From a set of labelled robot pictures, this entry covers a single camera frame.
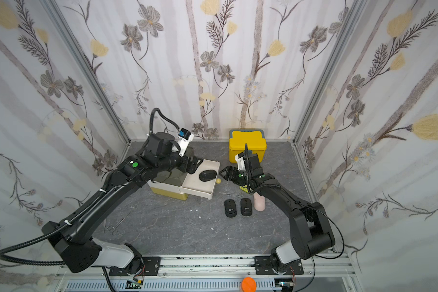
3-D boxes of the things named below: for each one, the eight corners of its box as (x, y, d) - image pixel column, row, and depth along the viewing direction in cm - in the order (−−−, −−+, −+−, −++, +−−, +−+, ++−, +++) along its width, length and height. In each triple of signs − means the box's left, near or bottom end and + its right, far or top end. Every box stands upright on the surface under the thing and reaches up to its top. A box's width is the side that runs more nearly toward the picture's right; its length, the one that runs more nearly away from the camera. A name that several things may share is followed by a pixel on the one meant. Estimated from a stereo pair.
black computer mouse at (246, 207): (240, 216, 90) (241, 213, 88) (239, 200, 96) (240, 197, 94) (252, 216, 90) (252, 214, 88) (250, 200, 96) (251, 198, 94)
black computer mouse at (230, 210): (224, 217, 90) (224, 215, 88) (224, 201, 95) (224, 199, 93) (236, 217, 90) (237, 215, 88) (236, 201, 95) (236, 199, 93)
